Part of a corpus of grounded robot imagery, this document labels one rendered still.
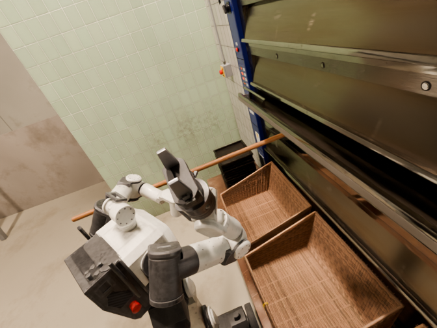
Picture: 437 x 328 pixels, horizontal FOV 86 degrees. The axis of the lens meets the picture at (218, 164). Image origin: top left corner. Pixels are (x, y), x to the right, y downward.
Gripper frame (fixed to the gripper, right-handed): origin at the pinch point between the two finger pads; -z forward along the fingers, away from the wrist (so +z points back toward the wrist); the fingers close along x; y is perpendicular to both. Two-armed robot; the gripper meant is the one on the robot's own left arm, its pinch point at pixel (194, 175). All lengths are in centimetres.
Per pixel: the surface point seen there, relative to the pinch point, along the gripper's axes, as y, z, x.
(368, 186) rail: 79, 35, -24
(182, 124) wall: -70, -106, 16
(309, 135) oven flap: 63, 1, -21
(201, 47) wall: -34, -130, -47
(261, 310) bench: 35, 39, 61
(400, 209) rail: 85, 43, -24
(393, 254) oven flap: 90, 26, 18
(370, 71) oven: 82, 13, -47
